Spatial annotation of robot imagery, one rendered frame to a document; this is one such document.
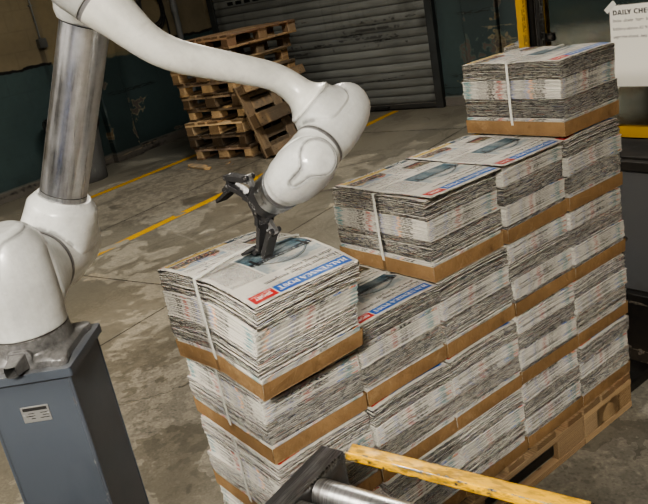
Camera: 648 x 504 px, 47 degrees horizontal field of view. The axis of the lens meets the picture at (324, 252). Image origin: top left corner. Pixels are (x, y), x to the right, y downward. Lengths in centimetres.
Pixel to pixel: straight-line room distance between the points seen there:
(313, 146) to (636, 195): 193
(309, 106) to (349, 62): 823
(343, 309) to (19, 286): 66
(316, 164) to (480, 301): 92
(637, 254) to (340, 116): 193
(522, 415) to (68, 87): 159
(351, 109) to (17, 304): 75
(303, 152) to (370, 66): 822
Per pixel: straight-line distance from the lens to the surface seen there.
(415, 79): 925
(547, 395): 248
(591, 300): 256
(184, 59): 140
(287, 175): 135
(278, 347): 154
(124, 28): 140
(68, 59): 161
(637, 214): 309
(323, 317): 159
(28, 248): 155
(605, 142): 248
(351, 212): 211
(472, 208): 202
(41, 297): 156
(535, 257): 228
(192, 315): 170
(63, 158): 166
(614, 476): 262
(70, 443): 165
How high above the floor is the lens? 160
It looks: 19 degrees down
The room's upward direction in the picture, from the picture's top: 11 degrees counter-clockwise
